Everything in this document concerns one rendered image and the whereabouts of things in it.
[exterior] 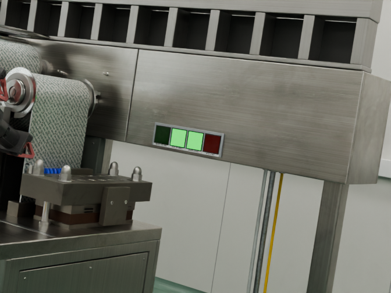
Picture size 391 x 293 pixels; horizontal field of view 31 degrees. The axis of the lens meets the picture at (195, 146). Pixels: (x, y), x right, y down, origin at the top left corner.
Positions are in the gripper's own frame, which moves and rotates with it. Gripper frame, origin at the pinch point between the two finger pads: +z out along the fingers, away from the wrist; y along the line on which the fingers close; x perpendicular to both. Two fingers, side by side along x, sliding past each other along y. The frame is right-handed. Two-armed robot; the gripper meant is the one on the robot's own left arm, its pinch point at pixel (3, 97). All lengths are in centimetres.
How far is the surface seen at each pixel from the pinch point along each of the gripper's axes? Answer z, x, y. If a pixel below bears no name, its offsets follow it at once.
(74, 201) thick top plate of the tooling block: 19.9, -17.7, 26.0
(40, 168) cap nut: 13.2, -13.2, 14.6
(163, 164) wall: 235, 139, -130
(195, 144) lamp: 33, 15, 44
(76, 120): 20.7, 10.5, 7.7
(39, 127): 10.6, -1.2, 7.4
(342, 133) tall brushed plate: 29, 22, 89
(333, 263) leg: 66, 3, 83
